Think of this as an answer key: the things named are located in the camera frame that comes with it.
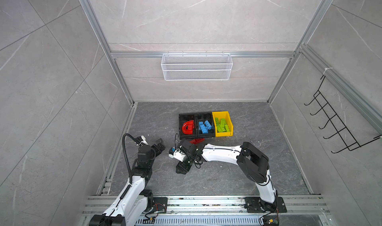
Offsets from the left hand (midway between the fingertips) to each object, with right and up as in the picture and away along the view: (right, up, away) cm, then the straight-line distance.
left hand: (155, 139), depth 85 cm
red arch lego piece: (+18, +5, +15) cm, 24 cm away
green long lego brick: (+43, +9, +18) cm, 48 cm away
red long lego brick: (+24, -3, +10) cm, 26 cm away
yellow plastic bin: (+46, +13, +19) cm, 51 cm away
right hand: (+14, -16, 0) cm, 21 cm away
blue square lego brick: (+27, +9, +19) cm, 34 cm away
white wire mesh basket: (+24, +47, +15) cm, 55 cm away
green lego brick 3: (+45, +5, +15) cm, 48 cm away
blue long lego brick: (+29, +5, +13) cm, 32 cm away
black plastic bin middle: (+30, +12, +28) cm, 42 cm away
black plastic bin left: (+15, +12, +25) cm, 32 cm away
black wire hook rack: (+90, +9, -18) cm, 92 cm away
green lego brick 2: (+42, +5, +15) cm, 45 cm away
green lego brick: (+39, +10, +19) cm, 45 cm away
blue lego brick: (+32, +8, +18) cm, 37 cm away
